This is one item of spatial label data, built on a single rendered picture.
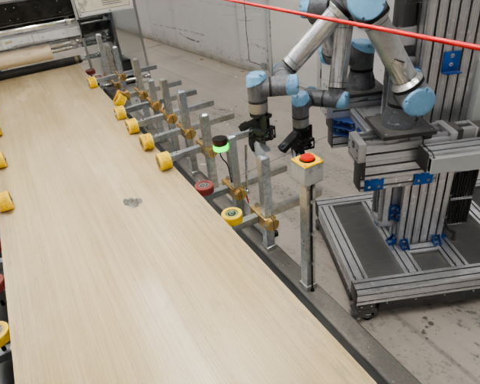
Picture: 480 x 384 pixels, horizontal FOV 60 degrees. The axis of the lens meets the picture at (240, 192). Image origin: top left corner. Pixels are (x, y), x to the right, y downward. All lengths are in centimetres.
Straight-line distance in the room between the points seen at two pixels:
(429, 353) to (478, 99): 120
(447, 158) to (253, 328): 109
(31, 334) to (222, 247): 62
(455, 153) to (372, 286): 77
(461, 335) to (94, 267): 178
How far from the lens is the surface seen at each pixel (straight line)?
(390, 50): 162
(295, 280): 159
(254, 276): 132
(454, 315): 254
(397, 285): 228
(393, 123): 188
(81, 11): 398
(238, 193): 177
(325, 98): 192
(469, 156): 193
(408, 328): 242
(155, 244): 151
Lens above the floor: 182
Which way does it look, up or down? 33 degrees down
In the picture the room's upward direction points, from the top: 6 degrees counter-clockwise
